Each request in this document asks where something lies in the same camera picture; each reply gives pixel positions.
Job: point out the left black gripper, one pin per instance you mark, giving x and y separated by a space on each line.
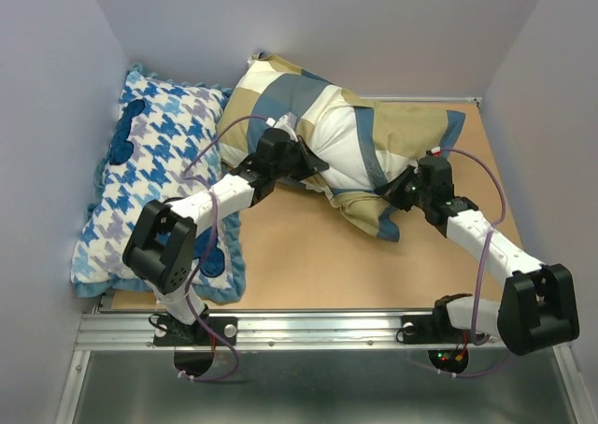
307 162

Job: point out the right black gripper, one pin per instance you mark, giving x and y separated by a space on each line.
395 191

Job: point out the blue tan white patchwork pillow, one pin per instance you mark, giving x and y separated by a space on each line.
392 136

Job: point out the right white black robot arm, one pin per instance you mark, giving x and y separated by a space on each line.
538 307

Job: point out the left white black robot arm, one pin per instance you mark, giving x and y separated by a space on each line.
161 246

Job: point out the blue houndstooth bear pillow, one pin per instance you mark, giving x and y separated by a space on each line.
161 144

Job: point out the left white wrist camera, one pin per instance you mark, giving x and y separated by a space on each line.
286 122

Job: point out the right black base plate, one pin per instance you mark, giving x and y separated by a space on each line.
421 329

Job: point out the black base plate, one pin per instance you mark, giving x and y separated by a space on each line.
421 329
169 332

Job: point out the aluminium table frame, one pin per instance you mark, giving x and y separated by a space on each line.
303 256

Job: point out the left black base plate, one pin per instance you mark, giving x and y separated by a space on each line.
169 332

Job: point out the aluminium mounting rail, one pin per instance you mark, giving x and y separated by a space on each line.
263 331

